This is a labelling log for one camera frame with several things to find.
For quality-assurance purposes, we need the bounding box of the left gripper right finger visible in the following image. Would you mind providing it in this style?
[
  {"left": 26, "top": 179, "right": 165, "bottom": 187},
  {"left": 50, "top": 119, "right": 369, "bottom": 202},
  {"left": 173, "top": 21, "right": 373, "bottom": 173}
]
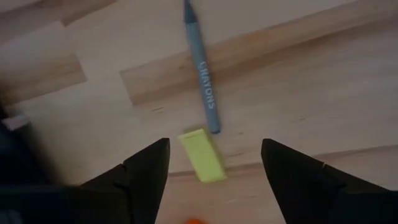
[{"left": 261, "top": 138, "right": 398, "bottom": 224}]

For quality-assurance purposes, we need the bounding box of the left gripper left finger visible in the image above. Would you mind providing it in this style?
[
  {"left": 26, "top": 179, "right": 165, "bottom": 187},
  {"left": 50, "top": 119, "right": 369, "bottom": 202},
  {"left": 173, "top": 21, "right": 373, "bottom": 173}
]
[{"left": 77, "top": 138, "right": 171, "bottom": 224}]

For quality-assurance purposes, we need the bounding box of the yellow eraser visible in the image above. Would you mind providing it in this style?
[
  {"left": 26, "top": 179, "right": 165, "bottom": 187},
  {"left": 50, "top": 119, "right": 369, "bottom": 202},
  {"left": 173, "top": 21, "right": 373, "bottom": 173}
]
[{"left": 178, "top": 128, "right": 228, "bottom": 184}]

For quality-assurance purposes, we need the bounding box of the blue-grey crayon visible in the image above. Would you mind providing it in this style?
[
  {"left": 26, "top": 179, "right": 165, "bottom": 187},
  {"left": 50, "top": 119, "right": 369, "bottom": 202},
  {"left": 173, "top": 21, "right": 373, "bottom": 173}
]
[{"left": 182, "top": 0, "right": 221, "bottom": 135}]

